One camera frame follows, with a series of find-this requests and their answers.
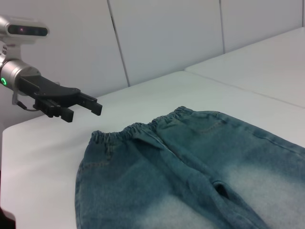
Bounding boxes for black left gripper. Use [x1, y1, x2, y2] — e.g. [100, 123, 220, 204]
[19, 75, 103, 124]

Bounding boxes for blue denim shorts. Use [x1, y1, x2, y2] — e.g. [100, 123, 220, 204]
[75, 106, 305, 229]

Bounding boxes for black rounded object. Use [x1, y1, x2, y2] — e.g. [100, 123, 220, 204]
[0, 207, 16, 229]

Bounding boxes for grey left arm cable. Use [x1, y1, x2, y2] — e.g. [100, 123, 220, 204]
[12, 92, 37, 112]

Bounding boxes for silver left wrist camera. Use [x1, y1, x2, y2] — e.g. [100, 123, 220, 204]
[0, 15, 50, 63]

